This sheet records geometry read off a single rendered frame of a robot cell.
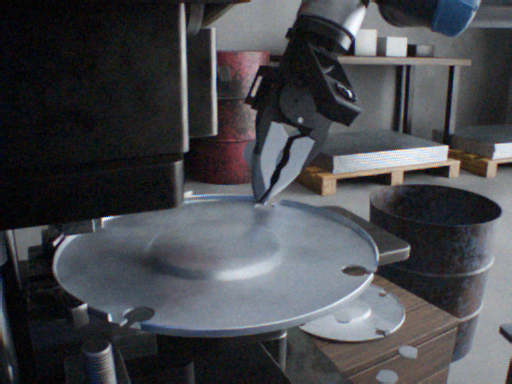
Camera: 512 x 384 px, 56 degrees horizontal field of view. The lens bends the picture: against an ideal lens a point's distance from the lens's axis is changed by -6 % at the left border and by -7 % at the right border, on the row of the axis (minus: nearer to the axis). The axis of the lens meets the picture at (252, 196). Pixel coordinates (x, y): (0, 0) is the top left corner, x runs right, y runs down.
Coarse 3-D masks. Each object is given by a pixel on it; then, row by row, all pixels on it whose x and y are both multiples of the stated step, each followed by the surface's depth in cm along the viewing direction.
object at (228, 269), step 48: (96, 240) 48; (144, 240) 48; (192, 240) 46; (240, 240) 46; (288, 240) 48; (336, 240) 48; (96, 288) 39; (144, 288) 39; (192, 288) 39; (240, 288) 39; (288, 288) 39; (336, 288) 39; (192, 336) 32
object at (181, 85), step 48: (0, 48) 28; (48, 48) 29; (96, 48) 30; (144, 48) 32; (192, 48) 35; (0, 96) 29; (48, 96) 30; (96, 96) 31; (144, 96) 32; (192, 96) 36; (0, 144) 30; (48, 144) 31; (96, 144) 32; (144, 144) 33
